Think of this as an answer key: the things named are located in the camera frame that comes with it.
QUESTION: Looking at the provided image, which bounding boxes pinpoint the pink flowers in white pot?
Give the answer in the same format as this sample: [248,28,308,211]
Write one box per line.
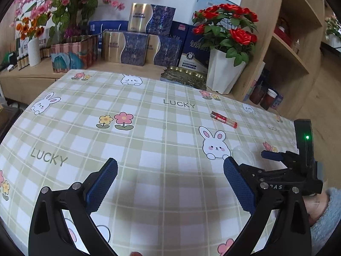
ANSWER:
[325,15,341,47]

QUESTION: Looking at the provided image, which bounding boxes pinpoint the red lighter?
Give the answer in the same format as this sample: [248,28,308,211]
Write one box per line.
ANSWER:
[210,111,237,128]

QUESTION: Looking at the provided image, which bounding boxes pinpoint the red teapot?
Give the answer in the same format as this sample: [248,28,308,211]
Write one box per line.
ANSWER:
[274,17,293,44]

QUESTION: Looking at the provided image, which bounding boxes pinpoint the checked rabbit print tablecloth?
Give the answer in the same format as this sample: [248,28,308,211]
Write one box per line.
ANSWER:
[0,69,304,256]

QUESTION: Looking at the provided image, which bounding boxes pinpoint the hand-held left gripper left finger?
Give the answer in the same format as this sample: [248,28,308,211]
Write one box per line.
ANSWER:
[28,158,118,256]

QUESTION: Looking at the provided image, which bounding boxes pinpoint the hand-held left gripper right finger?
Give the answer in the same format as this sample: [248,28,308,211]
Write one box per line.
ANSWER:
[223,157,312,256]

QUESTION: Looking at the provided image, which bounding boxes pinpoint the small purple flowers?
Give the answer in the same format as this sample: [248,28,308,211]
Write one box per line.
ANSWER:
[62,27,80,39]

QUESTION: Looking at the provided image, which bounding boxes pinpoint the corrugated painted planter box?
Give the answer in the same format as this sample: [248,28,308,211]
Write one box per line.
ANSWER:
[51,35,98,73]

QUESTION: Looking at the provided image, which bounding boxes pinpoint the small blue box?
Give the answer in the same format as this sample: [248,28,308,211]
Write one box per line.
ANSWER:
[272,95,284,110]

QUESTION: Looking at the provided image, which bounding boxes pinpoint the white green printed box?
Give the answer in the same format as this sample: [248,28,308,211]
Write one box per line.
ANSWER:
[36,28,51,49]

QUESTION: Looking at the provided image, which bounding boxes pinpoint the dark blue box red logo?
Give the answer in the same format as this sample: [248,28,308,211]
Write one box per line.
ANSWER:
[169,21,193,43]

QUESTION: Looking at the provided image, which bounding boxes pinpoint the flat blue box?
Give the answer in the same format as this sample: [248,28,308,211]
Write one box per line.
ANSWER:
[89,20,131,55]

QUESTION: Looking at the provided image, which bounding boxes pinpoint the row of small amber bottles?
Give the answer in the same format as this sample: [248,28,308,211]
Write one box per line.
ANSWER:
[16,47,52,71]

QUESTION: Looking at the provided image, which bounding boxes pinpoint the pink artificial flower plant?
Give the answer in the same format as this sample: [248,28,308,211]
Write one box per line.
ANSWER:
[11,0,126,46]

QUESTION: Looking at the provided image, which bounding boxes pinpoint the person's right hand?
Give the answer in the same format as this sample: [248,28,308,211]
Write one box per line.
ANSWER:
[303,191,330,226]

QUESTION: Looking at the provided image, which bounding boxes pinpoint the blue white emblem box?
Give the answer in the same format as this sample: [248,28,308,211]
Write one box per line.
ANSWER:
[178,27,214,72]

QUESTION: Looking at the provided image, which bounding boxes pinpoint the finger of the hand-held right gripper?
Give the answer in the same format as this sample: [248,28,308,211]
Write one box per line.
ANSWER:
[261,150,302,167]
[241,163,302,183]

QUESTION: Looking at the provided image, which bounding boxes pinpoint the gold tray of vials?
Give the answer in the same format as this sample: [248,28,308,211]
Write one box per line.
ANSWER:
[160,66,208,90]

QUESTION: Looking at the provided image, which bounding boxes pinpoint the wooden shelf unit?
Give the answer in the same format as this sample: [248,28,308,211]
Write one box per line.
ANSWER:
[240,0,331,112]

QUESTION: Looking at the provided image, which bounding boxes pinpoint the clear plastic lid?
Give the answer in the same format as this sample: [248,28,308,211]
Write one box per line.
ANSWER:
[232,146,257,166]

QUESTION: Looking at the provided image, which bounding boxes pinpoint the white angular flower pot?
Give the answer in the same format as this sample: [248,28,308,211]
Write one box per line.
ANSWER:
[206,49,247,95]

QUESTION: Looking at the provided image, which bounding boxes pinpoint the brown glass jar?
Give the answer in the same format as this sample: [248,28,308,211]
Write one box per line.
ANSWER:
[250,84,266,104]

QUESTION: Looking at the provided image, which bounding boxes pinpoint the red artificial roses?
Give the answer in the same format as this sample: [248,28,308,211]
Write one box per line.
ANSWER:
[192,3,259,67]

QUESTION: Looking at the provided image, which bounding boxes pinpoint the red brown jar white lid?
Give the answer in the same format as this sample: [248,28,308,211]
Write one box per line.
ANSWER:
[260,88,277,110]

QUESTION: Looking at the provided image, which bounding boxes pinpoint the black furniture piece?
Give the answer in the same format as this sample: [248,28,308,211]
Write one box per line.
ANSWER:
[0,104,24,136]

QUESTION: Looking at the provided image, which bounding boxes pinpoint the orange artificial flowers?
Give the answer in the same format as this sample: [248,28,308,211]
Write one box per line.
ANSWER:
[14,17,44,42]

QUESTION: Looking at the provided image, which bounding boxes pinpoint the black wall shelf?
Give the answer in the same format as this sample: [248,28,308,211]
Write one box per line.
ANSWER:
[322,41,341,52]

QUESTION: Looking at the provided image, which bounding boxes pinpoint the white ribbed vase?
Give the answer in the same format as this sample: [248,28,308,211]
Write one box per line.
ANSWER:
[27,38,41,67]

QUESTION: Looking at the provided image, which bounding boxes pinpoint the gold blue gift box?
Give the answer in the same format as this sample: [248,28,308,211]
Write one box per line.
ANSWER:
[145,34,184,66]
[103,31,150,66]
[128,3,176,35]

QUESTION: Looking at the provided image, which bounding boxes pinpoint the person's right forearm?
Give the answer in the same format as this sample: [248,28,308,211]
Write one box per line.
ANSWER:
[309,188,341,256]

